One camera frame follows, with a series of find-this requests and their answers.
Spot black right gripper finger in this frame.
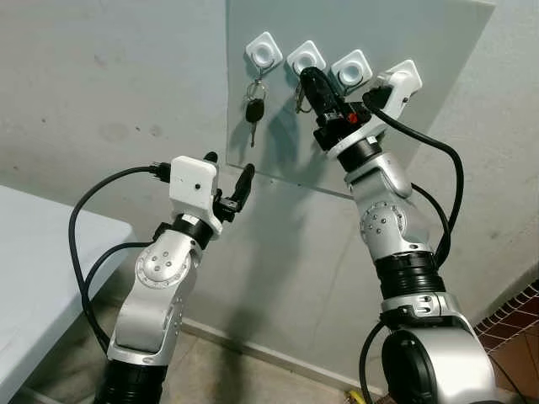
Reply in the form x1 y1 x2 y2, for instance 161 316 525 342
300 73 339 126
304 67 349 118

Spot metal keys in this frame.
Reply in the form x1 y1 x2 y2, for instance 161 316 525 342
294 80 314 115

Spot black car key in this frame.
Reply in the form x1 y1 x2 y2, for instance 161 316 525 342
244 77 267 149

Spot white table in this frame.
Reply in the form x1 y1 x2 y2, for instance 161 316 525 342
0 185 135 401

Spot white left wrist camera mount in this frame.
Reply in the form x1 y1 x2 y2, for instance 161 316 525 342
168 155 225 237

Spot white square wall hook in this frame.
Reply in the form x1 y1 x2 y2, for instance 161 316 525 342
286 40 328 78
246 32 285 75
383 59 423 98
331 49 374 90

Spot grey wall panel board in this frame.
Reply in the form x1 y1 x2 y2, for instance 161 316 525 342
226 0 496 200

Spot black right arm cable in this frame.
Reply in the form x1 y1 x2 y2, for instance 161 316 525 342
362 91 465 270

